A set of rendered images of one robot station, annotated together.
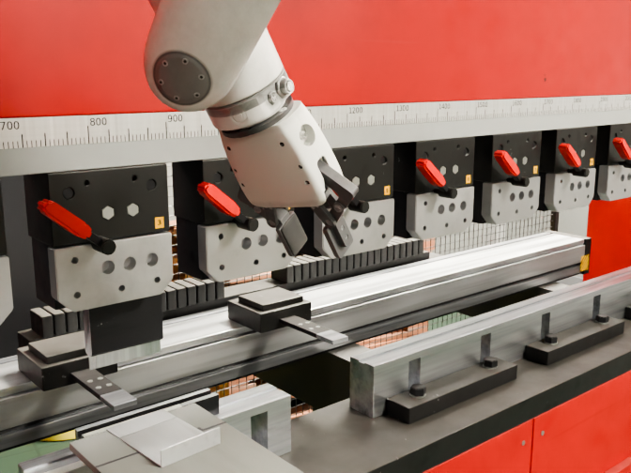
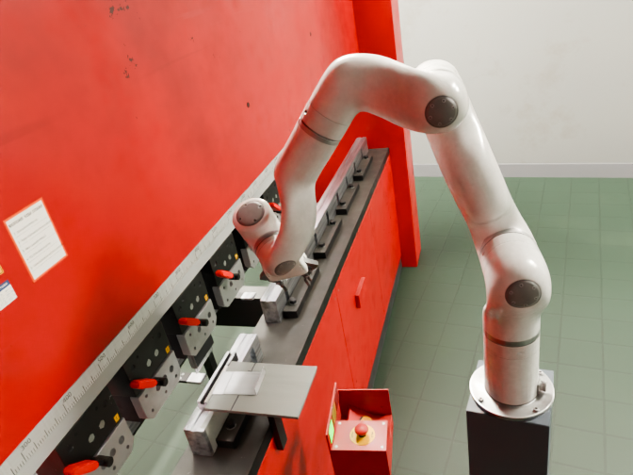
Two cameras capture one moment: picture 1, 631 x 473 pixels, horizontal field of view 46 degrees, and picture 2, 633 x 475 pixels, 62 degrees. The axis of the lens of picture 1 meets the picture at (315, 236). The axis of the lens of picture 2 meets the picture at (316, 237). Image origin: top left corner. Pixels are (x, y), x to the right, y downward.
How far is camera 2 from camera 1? 0.78 m
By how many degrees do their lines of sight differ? 31
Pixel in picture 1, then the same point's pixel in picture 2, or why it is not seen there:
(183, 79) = (286, 268)
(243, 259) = (232, 291)
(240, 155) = not seen: hidden behind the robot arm
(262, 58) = not seen: hidden behind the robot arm
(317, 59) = (226, 185)
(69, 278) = (190, 343)
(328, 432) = (268, 339)
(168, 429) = (237, 378)
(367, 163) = not seen: hidden behind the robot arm
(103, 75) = (172, 250)
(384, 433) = (291, 327)
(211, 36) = (299, 252)
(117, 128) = (183, 269)
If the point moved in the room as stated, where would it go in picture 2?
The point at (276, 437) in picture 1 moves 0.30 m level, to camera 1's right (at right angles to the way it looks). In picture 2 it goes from (258, 354) to (332, 312)
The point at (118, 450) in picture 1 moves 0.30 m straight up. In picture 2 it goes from (229, 399) to (198, 307)
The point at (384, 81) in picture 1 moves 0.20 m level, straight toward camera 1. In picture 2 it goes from (247, 175) to (274, 193)
